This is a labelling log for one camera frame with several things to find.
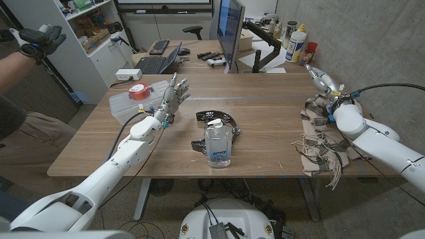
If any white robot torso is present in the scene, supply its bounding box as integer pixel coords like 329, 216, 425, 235
0, 230, 135, 239

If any jar with black lid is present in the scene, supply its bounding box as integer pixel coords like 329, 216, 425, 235
282, 20, 298, 50

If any white game controller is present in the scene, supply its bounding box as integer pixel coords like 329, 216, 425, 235
207, 56, 228, 68

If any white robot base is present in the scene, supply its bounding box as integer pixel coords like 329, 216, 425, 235
179, 198, 276, 239

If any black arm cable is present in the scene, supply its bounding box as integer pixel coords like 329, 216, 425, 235
351, 82, 425, 98
105, 110, 147, 162

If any person's seated body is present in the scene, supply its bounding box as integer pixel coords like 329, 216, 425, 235
0, 94, 79, 195

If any white shelf cabinet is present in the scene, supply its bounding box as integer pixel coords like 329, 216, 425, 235
2, 0, 135, 106

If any black computer monitor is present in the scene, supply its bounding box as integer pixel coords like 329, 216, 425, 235
216, 0, 246, 71

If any black remote control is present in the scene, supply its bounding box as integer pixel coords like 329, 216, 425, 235
197, 50, 222, 62

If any small cardboard box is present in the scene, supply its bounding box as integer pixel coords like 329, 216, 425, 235
238, 29, 255, 52

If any black office chair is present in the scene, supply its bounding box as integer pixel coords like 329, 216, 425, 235
182, 25, 205, 41

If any black laptop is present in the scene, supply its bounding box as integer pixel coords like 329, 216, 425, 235
133, 42, 183, 76

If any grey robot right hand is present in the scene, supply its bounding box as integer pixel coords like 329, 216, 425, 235
305, 64, 355, 108

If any white paper sheet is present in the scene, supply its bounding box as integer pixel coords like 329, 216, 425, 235
236, 40, 288, 71

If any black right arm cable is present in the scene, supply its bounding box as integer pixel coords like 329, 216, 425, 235
351, 82, 425, 98

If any beige plaid fringed scarf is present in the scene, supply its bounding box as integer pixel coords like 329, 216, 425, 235
291, 94, 377, 191

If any transparent plastic container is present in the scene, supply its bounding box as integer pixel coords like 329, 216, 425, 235
108, 80, 172, 126

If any clear hand sanitizer pump bottle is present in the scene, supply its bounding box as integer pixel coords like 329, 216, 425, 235
203, 118, 234, 169

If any black keyboard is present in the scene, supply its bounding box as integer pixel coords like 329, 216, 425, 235
149, 39, 171, 56

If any red tape roll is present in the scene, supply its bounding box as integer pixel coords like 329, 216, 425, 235
127, 82, 151, 102

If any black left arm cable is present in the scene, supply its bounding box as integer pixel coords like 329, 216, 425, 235
105, 110, 147, 162

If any person's bare forearm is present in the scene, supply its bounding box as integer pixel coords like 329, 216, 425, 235
0, 50, 38, 94

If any person's black gloved hand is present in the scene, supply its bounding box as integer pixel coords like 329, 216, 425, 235
9, 24, 68, 64

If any white wipes canister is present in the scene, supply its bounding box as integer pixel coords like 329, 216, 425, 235
285, 30, 307, 64

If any white power strip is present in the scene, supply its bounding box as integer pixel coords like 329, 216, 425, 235
115, 68, 143, 82

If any black tambourine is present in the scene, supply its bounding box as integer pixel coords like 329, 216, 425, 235
190, 110, 242, 155

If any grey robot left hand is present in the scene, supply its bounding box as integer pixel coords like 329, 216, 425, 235
154, 72, 192, 125

